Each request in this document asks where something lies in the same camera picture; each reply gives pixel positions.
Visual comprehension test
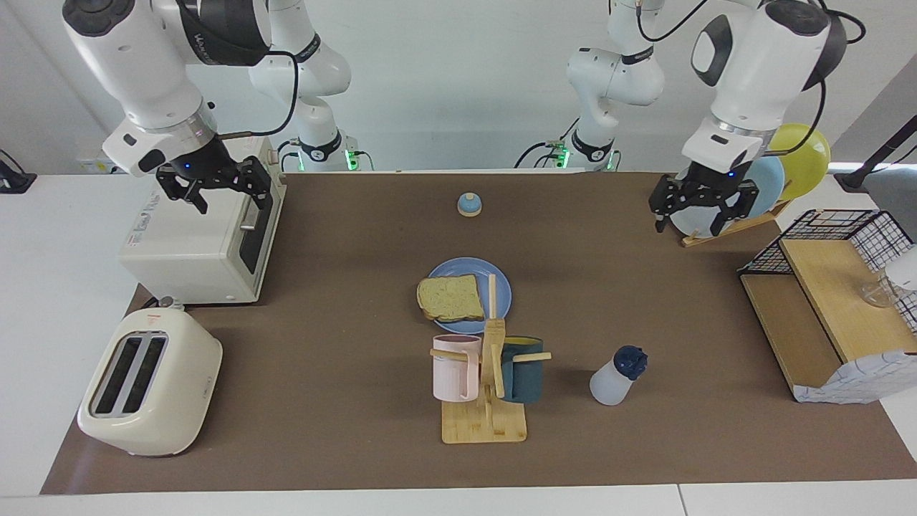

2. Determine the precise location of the brown table mat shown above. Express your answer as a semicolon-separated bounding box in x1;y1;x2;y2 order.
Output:
39;171;917;495

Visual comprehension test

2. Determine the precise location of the wooden plate rack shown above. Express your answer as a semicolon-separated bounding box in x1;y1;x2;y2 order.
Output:
673;197;792;249

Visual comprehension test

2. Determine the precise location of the wooden mug tree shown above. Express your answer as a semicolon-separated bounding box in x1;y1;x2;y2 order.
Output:
430;274;552;445

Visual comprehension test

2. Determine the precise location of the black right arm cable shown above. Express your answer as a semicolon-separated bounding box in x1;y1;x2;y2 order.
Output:
176;0;299;138

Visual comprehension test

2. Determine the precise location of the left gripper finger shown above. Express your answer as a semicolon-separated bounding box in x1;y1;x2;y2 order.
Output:
709;185;759;237
649;176;685;234

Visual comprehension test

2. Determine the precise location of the light blue round plate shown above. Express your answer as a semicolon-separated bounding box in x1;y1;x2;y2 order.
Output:
736;154;786;220

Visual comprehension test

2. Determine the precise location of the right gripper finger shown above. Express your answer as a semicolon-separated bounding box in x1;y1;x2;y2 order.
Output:
156;171;208;214
233;156;273;210

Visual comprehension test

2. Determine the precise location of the white toaster oven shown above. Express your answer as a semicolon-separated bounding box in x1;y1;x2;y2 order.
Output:
118;133;287;305

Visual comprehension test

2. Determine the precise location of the toasted bread slice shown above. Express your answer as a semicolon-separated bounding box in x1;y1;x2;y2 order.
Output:
416;274;486;323

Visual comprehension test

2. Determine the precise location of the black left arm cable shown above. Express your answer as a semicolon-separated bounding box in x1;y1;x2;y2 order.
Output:
634;0;868;155

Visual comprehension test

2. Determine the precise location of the dark teal mug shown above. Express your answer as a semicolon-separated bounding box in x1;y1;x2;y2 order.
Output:
499;336;545;403

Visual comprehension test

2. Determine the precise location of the yellow round plate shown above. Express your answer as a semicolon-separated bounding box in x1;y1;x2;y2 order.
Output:
768;123;832;201

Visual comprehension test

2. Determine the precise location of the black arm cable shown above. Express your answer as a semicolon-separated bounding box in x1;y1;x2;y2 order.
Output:
634;0;868;155
176;0;299;138

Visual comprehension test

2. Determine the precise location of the wooden shelf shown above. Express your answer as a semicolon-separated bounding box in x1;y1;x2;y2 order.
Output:
739;236;917;403

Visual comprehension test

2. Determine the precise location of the black clamp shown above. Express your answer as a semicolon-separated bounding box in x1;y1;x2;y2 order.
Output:
0;149;37;194

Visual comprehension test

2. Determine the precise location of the black left base cable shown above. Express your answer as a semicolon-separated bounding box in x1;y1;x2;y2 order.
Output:
514;107;582;169

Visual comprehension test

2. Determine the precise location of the clear glass cup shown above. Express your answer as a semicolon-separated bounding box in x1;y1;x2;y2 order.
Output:
860;276;900;309

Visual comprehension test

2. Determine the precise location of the white blue grid cloth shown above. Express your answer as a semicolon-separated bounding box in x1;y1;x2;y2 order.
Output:
792;350;917;405

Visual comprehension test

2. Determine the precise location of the grey round plate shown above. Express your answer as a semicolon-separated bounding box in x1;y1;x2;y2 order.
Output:
668;192;726;239

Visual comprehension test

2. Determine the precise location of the white blue-capped seasoning bottle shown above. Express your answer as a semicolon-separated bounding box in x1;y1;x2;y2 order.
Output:
590;345;649;406

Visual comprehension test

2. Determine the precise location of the pink ribbed mug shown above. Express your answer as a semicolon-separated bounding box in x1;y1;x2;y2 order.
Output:
432;334;482;403

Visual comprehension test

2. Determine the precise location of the black lamp stand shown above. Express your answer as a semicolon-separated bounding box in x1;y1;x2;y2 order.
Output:
835;115;917;193

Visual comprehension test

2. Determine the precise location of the cream two-slot toaster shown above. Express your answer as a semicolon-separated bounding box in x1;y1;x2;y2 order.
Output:
77;308;224;458

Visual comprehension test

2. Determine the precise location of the black wire basket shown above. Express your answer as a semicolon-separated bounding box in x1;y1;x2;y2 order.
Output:
738;209;917;338

